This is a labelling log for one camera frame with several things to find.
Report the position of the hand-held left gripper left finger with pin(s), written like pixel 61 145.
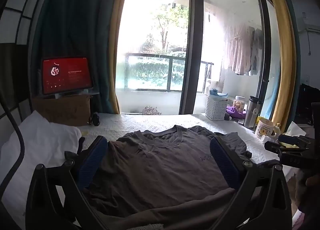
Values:
pixel 93 160

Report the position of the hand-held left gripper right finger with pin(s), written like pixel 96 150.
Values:
pixel 222 162

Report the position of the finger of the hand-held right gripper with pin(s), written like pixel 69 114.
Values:
pixel 277 148
pixel 296 139

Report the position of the dark grey t-shirt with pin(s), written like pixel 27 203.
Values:
pixel 162 170

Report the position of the white tissue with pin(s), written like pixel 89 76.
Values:
pixel 295 128

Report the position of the small white bottle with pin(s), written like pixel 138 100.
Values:
pixel 264 139

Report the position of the white mug with cartoon print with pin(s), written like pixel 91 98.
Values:
pixel 265 127

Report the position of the black case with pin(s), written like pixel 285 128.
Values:
pixel 306 102

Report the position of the steel thermos tumbler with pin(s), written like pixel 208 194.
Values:
pixel 251 115

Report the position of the grey green fluffy toy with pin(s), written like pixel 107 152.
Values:
pixel 227 117

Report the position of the purple towel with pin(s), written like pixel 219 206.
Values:
pixel 235 112

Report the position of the white plastic basket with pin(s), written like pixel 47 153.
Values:
pixel 216 108

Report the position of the white pillow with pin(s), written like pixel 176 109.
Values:
pixel 42 140

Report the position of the cardboard box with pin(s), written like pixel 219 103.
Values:
pixel 62 110

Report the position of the plastic snack jar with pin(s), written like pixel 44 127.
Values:
pixel 239 102

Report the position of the yellow curtain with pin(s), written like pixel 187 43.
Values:
pixel 115 100
pixel 287 45

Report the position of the white textured bedspread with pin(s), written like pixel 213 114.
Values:
pixel 150 122

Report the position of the tablet stand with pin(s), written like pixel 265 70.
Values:
pixel 75 93

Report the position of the blue cloth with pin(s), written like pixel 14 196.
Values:
pixel 216 93

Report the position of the dried plant bunch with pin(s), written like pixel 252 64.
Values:
pixel 151 110

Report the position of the tablet with red screen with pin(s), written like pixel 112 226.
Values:
pixel 66 75

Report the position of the hanging grey garment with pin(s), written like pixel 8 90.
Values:
pixel 257 52

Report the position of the hanging pink garments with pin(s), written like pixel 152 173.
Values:
pixel 237 52

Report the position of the balcony railing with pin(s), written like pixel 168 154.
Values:
pixel 150 55

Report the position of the dark green curtain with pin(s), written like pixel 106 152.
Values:
pixel 75 20

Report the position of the wall air conditioner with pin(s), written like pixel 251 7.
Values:
pixel 311 21

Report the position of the dark window post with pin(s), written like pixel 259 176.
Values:
pixel 191 45

